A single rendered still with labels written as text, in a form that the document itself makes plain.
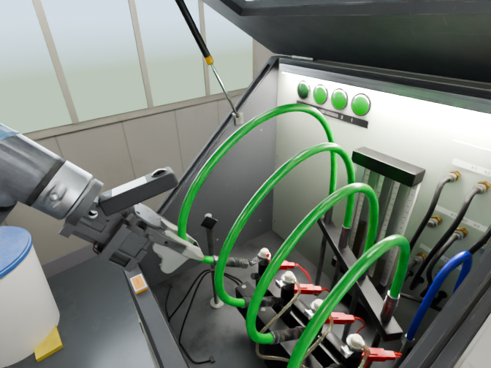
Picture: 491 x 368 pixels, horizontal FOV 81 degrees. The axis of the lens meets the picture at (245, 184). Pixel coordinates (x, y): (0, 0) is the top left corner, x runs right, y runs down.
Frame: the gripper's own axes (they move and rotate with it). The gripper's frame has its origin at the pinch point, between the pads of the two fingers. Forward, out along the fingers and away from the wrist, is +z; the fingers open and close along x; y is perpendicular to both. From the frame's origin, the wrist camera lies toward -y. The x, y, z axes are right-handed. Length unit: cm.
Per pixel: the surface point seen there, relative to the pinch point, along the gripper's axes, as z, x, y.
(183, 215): -6.8, 2.0, -4.1
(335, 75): 7.1, -11.0, -45.3
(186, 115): 18, -187, -31
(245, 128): -7.2, 2.2, -20.9
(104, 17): -56, -157, -43
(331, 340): 31.6, 8.8, 0.6
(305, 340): 6.4, 22.8, -3.5
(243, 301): 11.2, 4.8, 3.0
